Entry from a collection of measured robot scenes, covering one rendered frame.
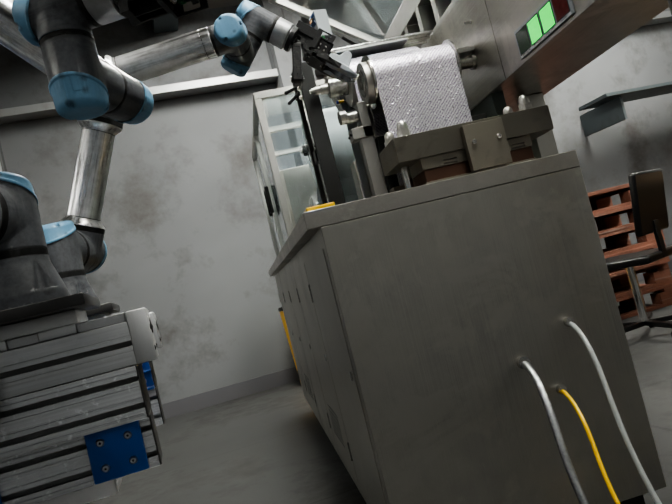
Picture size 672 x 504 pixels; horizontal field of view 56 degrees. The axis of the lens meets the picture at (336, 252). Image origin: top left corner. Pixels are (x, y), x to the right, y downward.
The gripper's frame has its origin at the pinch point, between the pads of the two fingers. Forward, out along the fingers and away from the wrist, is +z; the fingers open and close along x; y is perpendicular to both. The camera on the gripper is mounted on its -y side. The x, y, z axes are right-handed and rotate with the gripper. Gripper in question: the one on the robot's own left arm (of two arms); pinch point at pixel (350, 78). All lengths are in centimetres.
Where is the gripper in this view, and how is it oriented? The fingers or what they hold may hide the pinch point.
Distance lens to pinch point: 179.5
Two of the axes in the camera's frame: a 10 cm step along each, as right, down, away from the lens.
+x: -1.4, 0.8, 9.9
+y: 4.3, -8.9, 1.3
